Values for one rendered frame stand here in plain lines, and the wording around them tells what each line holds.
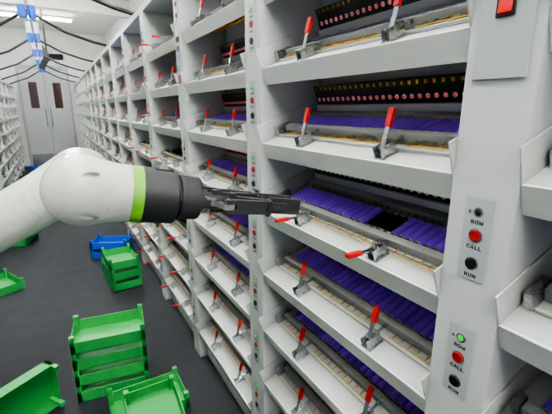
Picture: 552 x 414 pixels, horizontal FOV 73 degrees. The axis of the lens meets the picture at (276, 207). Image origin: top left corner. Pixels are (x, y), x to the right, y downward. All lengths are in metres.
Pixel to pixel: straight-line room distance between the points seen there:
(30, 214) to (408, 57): 0.67
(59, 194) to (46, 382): 1.51
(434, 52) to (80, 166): 0.55
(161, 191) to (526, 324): 0.56
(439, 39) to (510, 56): 0.12
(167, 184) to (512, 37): 0.51
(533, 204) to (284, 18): 0.80
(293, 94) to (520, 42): 0.69
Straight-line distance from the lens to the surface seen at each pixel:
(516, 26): 0.58
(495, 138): 0.58
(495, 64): 0.58
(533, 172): 0.58
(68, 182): 0.59
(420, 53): 0.67
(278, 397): 1.34
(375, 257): 0.76
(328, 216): 0.91
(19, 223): 0.75
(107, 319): 2.04
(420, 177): 0.65
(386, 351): 0.85
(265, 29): 1.10
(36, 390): 2.03
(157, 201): 0.61
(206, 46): 1.78
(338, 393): 1.05
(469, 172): 0.60
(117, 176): 0.61
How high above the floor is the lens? 1.24
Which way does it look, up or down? 15 degrees down
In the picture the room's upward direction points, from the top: straight up
